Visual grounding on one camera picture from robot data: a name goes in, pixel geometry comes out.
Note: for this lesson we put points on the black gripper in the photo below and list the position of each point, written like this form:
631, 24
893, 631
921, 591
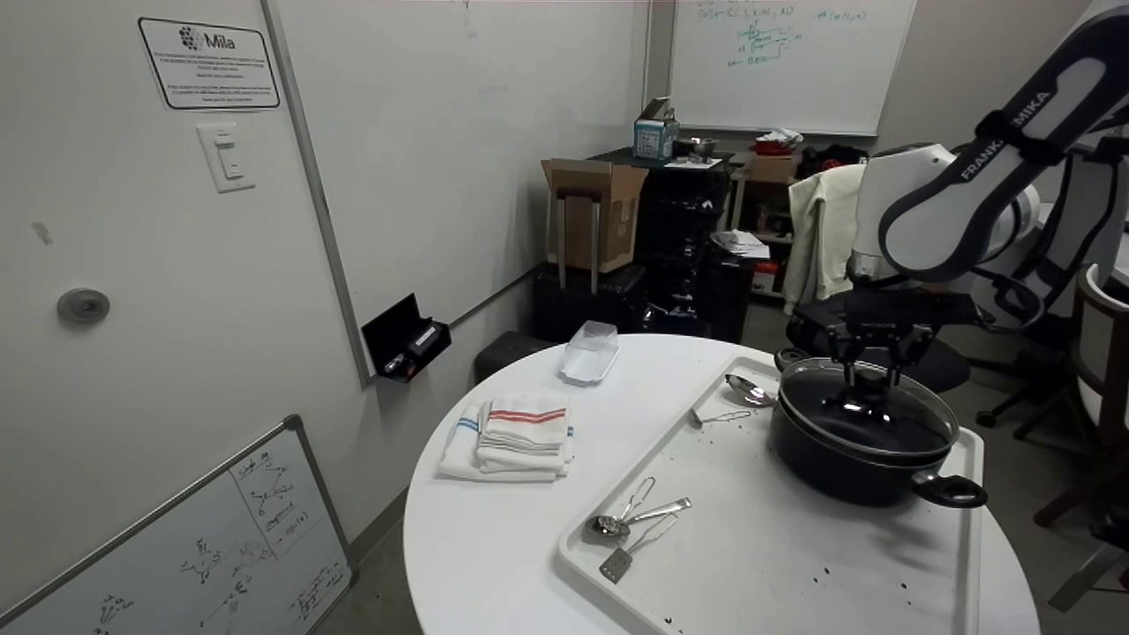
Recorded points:
876, 335

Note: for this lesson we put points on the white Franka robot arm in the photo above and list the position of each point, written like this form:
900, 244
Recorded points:
999, 177

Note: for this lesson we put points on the large metal spoon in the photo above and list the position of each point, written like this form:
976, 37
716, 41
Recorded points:
745, 386

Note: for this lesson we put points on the cream cloth over chair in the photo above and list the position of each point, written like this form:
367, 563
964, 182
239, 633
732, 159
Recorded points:
823, 235

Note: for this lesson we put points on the white paper stack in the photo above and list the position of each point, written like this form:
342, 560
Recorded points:
743, 244

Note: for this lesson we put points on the small cardboard box on shelf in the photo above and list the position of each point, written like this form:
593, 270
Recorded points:
770, 169

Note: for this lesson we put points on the black tall shelf cabinet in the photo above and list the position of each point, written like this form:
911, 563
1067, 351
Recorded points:
681, 250

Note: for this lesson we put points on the white plastic tray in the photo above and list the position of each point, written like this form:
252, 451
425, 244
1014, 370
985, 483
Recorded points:
729, 551

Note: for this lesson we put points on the clear plastic container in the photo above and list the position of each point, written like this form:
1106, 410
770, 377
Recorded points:
586, 356

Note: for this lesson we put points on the whiteboard with green writing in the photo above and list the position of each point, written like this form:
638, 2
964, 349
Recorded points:
798, 65

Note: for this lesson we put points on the open brown cardboard box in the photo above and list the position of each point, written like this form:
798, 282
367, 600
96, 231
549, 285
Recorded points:
600, 216

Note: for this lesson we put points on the teal tissue box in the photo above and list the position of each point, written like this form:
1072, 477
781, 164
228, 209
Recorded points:
654, 141

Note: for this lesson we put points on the small grey metal tag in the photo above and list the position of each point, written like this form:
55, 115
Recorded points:
614, 565

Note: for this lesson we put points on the folded white red-striped towel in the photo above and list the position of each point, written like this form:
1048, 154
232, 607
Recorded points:
516, 443

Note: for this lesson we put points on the black low cabinet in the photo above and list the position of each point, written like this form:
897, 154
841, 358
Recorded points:
505, 356

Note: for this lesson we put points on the black marker holder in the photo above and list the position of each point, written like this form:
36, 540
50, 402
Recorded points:
409, 339

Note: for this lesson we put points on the large blank wall whiteboard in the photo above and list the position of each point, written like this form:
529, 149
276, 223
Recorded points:
471, 164

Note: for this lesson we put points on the white light switch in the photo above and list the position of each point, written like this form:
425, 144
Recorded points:
228, 159

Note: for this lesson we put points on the small whiteboard leaning on wall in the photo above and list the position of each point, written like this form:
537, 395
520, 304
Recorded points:
215, 551

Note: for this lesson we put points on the white wall sign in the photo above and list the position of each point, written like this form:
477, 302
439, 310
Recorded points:
215, 61

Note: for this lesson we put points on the round grey wall stopper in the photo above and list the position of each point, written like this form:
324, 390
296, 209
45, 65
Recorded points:
84, 304

